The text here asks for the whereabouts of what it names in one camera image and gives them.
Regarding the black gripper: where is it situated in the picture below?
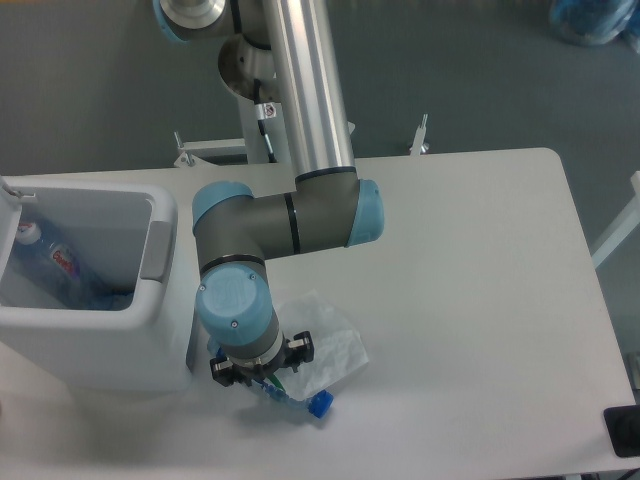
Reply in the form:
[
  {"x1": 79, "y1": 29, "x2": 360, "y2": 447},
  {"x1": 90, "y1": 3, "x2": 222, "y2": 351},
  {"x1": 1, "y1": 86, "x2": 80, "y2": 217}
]
[{"x1": 209, "y1": 331, "x2": 315, "y2": 387}]

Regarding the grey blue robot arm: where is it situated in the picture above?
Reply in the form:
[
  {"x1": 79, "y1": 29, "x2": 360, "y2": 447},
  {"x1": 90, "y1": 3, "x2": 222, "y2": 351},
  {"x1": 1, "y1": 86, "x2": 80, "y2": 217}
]
[{"x1": 153, "y1": 1, "x2": 384, "y2": 386}]

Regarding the white trash can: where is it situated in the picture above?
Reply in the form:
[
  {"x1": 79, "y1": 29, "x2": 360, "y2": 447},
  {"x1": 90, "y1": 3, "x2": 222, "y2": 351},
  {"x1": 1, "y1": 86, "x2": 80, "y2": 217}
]
[{"x1": 1, "y1": 178, "x2": 196, "y2": 392}]

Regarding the clear bottle in trash can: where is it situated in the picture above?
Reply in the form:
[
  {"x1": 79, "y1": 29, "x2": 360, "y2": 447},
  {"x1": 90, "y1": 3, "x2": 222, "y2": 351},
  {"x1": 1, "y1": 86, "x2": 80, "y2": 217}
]
[{"x1": 14, "y1": 219, "x2": 112, "y2": 310}]

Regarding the blue label plastic bottle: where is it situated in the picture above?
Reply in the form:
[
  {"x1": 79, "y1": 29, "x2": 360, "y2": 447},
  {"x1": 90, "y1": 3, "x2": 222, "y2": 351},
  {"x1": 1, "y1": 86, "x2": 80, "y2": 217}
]
[{"x1": 207, "y1": 335, "x2": 335, "y2": 420}]

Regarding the black device at table edge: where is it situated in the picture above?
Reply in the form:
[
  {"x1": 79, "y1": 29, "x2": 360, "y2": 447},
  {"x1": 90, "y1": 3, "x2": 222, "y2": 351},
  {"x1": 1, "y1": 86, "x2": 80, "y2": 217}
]
[{"x1": 603, "y1": 405, "x2": 639, "y2": 458}]

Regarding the blue plastic bag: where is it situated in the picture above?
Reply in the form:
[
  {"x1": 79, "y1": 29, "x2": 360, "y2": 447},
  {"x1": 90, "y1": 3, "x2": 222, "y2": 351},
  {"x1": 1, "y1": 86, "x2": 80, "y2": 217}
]
[{"x1": 548, "y1": 1, "x2": 639, "y2": 47}]

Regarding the white pedestal base frame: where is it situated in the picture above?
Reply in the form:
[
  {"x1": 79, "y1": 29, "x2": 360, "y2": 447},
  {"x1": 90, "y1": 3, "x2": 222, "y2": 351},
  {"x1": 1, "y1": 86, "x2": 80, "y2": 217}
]
[{"x1": 172, "y1": 119, "x2": 357, "y2": 168}]

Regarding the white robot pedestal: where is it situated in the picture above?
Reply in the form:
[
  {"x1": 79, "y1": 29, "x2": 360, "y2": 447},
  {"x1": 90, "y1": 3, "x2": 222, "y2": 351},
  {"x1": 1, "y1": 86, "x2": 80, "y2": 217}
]
[{"x1": 237, "y1": 97, "x2": 291, "y2": 164}]

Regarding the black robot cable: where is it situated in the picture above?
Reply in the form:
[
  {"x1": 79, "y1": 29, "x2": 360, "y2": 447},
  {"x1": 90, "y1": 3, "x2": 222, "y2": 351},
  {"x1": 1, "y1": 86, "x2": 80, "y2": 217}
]
[{"x1": 252, "y1": 78, "x2": 278, "y2": 164}]

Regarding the white frame bar right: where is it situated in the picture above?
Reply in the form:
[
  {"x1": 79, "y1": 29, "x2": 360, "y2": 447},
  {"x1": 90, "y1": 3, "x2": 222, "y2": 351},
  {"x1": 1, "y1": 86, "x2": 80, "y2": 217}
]
[{"x1": 590, "y1": 171, "x2": 639, "y2": 269}]

